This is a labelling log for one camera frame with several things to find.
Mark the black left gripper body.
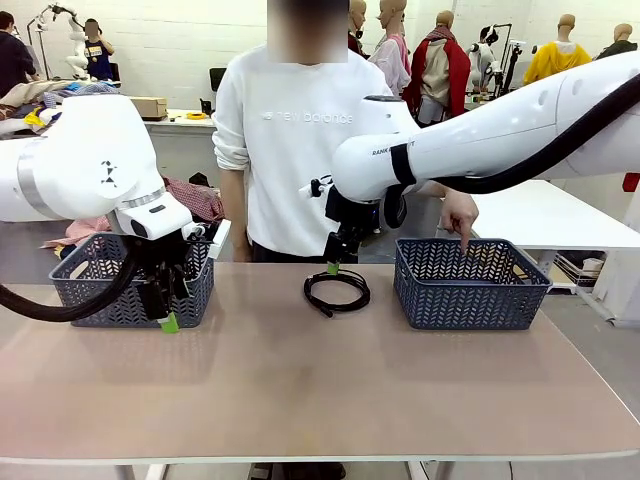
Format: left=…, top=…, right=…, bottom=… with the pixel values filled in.
left=127, top=225, right=211, bottom=302

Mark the person in white sweatshirt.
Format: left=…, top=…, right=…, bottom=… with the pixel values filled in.
left=212, top=0, right=419, bottom=266

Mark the black corrugated cable hose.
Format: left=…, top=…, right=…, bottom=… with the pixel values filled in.
left=433, top=73, right=640, bottom=196
left=0, top=248, right=140, bottom=324

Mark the black tripod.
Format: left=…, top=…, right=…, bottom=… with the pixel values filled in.
left=499, top=22, right=527, bottom=97

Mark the person in navy vest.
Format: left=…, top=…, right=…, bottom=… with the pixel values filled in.
left=82, top=18, right=116, bottom=82

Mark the white black humanoid robot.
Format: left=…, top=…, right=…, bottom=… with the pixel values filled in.
left=466, top=24, right=504, bottom=97

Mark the mannequin in dark green top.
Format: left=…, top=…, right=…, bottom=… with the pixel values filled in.
left=596, top=22, right=639, bottom=62

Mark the white side table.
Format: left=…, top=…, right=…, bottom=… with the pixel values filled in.
left=469, top=178, right=640, bottom=322

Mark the white table leg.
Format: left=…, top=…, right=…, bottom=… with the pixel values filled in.
left=405, top=459, right=454, bottom=480
left=115, top=462, right=169, bottom=480

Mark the person's left hand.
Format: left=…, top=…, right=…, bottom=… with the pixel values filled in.
left=438, top=192, right=481, bottom=259

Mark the mannequin in red cape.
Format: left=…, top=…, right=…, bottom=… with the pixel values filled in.
left=402, top=10, right=472, bottom=127

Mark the white background table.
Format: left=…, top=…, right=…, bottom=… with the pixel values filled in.
left=142, top=115, right=222, bottom=177

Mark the mannequin in pink shirt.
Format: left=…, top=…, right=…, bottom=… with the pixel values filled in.
left=368, top=0, right=412, bottom=99

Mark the person's right forearm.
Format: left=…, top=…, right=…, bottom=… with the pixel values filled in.
left=219, top=167, right=250, bottom=236

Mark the mannequin in yellow hoodie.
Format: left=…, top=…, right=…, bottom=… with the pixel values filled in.
left=522, top=13, right=594, bottom=87

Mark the cardboard box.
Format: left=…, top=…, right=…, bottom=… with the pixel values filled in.
left=129, top=96, right=169, bottom=121

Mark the grey plastic mesh basket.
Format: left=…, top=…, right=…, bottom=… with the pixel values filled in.
left=48, top=230, right=216, bottom=330
left=392, top=237, right=554, bottom=332

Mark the person's right hand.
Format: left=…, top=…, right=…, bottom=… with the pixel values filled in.
left=232, top=230, right=252, bottom=264

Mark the mannequin in dark red top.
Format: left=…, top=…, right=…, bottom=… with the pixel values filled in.
left=348, top=0, right=372, bottom=59

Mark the person in dark jacket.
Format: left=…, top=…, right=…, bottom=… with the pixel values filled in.
left=0, top=10, right=37, bottom=99

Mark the pile of mixed clothes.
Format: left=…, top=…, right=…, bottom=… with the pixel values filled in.
left=0, top=77, right=122, bottom=135

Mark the red plaid cloth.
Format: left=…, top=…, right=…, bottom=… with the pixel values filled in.
left=162, top=174, right=226, bottom=224

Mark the pink cloth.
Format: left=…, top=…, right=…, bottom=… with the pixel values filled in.
left=42, top=214, right=115, bottom=262

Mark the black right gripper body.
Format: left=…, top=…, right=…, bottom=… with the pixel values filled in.
left=323, top=187, right=377, bottom=241

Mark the black braided cable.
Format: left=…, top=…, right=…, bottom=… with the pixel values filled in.
left=303, top=269, right=372, bottom=317

